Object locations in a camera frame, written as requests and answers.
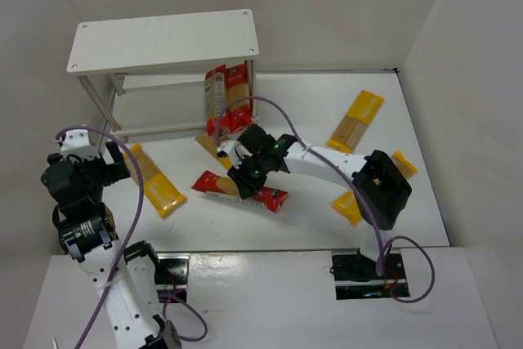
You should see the red spaghetti bag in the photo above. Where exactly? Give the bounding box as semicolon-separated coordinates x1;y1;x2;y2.
191;171;289;213

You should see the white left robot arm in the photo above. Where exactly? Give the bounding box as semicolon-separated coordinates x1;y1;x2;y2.
41;130;181;348

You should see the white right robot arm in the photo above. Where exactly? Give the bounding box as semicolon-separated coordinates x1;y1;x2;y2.
217;125;412;269

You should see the yellow pasta bag centre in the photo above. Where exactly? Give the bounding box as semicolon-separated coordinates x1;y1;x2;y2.
194;132;232;170

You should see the yellow pasta bag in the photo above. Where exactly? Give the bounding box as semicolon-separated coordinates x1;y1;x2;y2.
123;143;187;219
194;132;232;170
331;150;418;227
326;90;385;154

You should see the red spaghetti bag shelf right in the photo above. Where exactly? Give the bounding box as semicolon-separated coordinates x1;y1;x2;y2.
226;64;253;133

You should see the red spaghetti bag shelf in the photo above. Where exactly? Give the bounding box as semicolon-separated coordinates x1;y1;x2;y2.
226;64;253;133
204;65;228;136

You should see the yellow pasta bag left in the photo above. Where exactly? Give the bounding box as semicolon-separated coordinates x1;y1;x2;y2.
123;143;187;219

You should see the red spaghetti bag shelf left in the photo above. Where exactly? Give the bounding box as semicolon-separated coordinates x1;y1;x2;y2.
204;65;228;136

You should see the yellow pasta bag near right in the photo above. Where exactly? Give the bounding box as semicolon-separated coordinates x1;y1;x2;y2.
331;150;418;227

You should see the yellow pasta bag far right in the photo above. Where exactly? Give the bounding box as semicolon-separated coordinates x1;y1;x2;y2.
326;90;385;154

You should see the white shelf with metal legs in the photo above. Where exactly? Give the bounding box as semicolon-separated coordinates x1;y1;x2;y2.
67;9;259;141

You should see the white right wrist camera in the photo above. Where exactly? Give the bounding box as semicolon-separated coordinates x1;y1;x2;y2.
217;140;245;168

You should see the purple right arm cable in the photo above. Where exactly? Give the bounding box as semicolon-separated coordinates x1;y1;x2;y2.
215;96;435;304

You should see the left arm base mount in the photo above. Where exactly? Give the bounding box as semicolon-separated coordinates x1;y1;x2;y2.
154;253;190;303

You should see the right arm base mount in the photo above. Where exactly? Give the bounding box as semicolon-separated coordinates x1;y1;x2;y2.
330;252;410;301

